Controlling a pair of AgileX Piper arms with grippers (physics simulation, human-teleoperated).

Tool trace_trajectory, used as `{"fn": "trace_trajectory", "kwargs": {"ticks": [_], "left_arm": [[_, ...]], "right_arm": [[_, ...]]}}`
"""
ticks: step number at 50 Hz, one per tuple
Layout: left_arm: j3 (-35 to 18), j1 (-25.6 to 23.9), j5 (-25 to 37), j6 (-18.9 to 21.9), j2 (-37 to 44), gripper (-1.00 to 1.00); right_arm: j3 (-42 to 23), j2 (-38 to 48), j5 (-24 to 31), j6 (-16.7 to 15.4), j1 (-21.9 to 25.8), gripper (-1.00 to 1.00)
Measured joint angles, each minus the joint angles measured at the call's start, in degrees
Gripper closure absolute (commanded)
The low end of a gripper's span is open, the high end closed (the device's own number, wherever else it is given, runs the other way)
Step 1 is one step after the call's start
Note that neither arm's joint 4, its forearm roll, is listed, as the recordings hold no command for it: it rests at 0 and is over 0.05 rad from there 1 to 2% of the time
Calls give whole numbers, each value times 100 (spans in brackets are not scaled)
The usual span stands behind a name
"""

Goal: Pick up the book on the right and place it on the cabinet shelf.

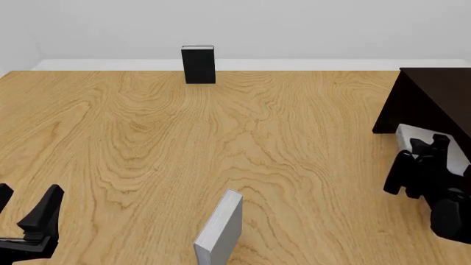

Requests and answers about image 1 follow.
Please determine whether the black hardcover book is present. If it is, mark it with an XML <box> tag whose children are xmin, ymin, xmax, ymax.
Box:
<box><xmin>180</xmin><ymin>45</ymin><xmax>217</xmax><ymax>85</ymax></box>

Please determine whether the grey hardcover book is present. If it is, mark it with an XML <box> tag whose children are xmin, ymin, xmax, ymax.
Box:
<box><xmin>193</xmin><ymin>188</ymin><xmax>244</xmax><ymax>265</ymax></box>

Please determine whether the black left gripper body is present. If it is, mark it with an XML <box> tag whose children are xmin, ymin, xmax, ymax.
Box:
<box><xmin>0</xmin><ymin>230</ymin><xmax>60</xmax><ymax>265</ymax></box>

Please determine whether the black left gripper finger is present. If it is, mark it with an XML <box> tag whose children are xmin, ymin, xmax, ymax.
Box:
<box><xmin>0</xmin><ymin>183</ymin><xmax>15</xmax><ymax>214</ymax></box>
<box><xmin>17</xmin><ymin>183</ymin><xmax>65</xmax><ymax>239</ymax></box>

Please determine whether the dark brown wooden cabinet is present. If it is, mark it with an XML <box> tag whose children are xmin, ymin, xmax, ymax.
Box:
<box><xmin>372</xmin><ymin>66</ymin><xmax>471</xmax><ymax>166</ymax></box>

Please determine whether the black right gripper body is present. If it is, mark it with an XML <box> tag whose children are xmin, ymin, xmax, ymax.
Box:
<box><xmin>383</xmin><ymin>149</ymin><xmax>448</xmax><ymax>199</ymax></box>

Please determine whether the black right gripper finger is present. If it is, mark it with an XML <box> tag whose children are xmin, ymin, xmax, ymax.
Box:
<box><xmin>432</xmin><ymin>133</ymin><xmax>450</xmax><ymax>159</ymax></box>
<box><xmin>409</xmin><ymin>137</ymin><xmax>433</xmax><ymax>160</ymax></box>

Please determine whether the white book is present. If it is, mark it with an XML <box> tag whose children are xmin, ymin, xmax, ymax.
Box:
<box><xmin>395</xmin><ymin>123</ymin><xmax>471</xmax><ymax>177</ymax></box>

